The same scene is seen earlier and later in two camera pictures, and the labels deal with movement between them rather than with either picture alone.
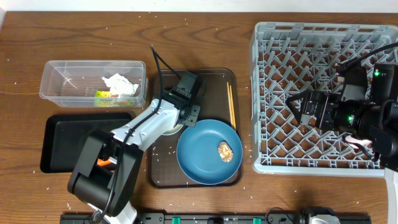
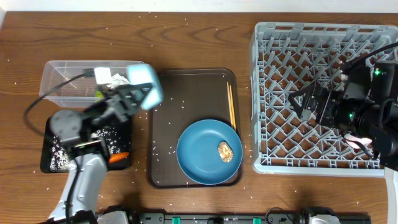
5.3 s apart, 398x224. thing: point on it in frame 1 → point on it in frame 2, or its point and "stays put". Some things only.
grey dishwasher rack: [289, 59] stays put
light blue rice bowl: [173, 130] → [146, 73]
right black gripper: [328, 102] stays put
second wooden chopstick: [233, 113] stays put
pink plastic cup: [353, 139] stays put
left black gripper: [193, 122] → [120, 106]
